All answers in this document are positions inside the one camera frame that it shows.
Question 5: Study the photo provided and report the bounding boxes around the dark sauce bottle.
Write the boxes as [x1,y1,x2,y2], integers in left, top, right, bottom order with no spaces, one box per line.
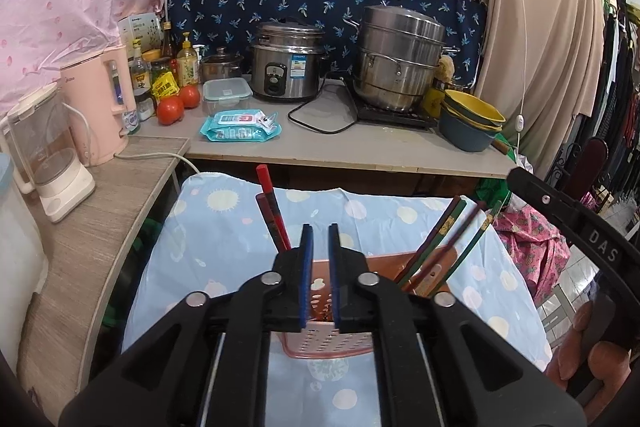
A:
[160,21,176,60]

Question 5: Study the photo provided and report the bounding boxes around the yellow tin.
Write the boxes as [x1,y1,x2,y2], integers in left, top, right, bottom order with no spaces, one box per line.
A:
[422,86,446,118]

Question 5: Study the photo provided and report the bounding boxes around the green chopsticks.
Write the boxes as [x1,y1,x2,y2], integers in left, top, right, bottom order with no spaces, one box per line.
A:
[412,201,487,294]
[400,196,468,290]

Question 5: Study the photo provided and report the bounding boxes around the jar with yellow label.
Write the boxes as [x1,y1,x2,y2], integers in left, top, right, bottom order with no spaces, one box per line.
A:
[149,56,180,101]

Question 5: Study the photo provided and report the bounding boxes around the dark brown chopstick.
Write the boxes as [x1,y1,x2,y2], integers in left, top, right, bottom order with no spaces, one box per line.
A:
[255,193,287,254]

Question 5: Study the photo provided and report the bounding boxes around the clear glass bottle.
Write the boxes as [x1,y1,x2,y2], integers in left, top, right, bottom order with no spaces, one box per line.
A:
[128,39,152,121]

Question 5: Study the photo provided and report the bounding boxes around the red tomato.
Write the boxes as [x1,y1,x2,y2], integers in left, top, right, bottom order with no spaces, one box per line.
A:
[157,97,185,126]
[178,85,202,110]

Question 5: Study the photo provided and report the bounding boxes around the white glass kettle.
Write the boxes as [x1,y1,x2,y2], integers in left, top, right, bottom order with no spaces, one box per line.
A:
[0,81,96,224]

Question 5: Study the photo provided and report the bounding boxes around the yellow loofah sponge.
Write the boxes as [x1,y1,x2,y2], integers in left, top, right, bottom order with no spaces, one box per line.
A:
[434,56,456,83]

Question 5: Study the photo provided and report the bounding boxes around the row of hanging clothes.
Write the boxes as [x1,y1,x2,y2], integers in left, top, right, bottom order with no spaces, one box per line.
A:
[565,0,640,219]

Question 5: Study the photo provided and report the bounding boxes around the white kettle cable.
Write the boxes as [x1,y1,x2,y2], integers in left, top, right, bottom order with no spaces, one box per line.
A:
[114,151,202,176]

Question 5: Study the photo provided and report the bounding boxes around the dark blue bowl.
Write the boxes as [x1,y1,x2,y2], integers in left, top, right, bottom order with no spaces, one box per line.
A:
[438,111,499,153]

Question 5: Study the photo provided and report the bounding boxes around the steel steamer pot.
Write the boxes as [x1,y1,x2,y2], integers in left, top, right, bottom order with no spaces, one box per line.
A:
[344,5,460,113]

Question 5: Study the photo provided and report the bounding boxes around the white carton box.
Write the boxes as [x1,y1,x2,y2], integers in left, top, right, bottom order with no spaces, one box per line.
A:
[118,13,164,58]

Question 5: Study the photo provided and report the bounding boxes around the bright red chopstick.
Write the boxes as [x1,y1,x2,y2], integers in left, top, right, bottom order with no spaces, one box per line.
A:
[255,164,294,253]

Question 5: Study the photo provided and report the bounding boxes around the clear plastic food container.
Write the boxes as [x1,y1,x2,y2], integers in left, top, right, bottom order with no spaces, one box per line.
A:
[202,77,253,104]

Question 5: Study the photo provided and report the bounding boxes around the black power cable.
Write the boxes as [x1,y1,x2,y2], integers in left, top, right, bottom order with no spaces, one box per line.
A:
[287,76,359,134]

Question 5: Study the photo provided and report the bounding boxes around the pink electric kettle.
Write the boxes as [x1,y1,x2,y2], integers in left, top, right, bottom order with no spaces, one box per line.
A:
[59,44,139,167]

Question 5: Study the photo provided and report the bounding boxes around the green bowl yellow inside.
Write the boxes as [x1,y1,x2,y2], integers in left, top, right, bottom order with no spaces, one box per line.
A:
[442,106,504,134]
[443,89,507,126]

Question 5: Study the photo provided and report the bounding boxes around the white cable with switch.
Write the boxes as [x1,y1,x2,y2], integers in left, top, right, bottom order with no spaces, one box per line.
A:
[499,0,527,134]

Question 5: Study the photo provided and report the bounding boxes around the steel rice cooker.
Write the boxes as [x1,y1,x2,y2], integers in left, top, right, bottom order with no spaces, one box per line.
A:
[249,20,327,103]

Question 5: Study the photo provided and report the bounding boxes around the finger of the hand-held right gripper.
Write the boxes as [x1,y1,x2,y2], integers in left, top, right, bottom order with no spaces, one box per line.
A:
[506,166,581,228]

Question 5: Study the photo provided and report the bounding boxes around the white dish rack blue lid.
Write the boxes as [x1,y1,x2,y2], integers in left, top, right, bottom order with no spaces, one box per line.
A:
[0,151,49,344]

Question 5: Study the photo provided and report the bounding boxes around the small steel pot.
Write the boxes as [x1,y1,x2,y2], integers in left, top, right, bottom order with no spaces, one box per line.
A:
[199,48,246,83]

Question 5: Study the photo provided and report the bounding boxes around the green chopstick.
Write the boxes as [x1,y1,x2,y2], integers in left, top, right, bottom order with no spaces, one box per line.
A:
[440,199,505,286]

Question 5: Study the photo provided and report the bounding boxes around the black induction cooker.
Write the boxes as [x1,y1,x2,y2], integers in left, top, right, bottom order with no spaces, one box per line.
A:
[344,84,439,130]

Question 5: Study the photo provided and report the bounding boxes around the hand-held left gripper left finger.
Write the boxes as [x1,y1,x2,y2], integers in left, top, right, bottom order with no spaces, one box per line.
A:
[59,223,315,427]

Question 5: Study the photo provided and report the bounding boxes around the wet wipes pack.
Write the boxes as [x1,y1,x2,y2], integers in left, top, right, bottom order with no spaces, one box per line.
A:
[199,109,283,143]

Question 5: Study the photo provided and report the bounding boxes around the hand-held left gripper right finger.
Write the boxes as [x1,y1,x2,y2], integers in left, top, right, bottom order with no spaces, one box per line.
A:
[327,223,586,427]

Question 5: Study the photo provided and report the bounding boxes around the person's right hand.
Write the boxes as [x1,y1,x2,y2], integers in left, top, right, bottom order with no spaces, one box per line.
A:
[545,291,632,396]

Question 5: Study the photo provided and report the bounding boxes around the yellow oil bottle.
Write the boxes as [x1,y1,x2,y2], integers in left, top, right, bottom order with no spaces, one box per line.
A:
[176,31,200,87]

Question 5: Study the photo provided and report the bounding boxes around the pink plastic utensil basket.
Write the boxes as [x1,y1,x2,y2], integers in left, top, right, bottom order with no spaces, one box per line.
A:
[277,252,451,361]

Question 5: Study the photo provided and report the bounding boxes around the blue dotted tablecloth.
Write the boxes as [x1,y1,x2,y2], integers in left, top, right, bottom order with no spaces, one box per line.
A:
[122,172,554,427]

